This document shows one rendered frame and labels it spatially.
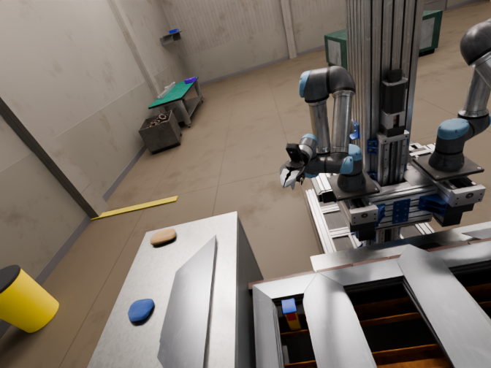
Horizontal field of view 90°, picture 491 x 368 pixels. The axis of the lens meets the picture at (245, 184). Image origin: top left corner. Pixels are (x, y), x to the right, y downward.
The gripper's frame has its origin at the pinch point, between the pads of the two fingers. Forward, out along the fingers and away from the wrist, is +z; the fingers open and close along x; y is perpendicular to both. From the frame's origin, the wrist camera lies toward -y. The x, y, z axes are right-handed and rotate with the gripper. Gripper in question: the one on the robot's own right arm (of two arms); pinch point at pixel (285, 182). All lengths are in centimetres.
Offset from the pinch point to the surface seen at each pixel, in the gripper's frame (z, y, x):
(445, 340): 10, 51, -59
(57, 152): -82, 81, 372
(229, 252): 7, 45, 30
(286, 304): 16, 57, -2
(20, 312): 75, 149, 247
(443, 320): 3, 51, -59
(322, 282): 0, 58, -15
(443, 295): -8, 51, -60
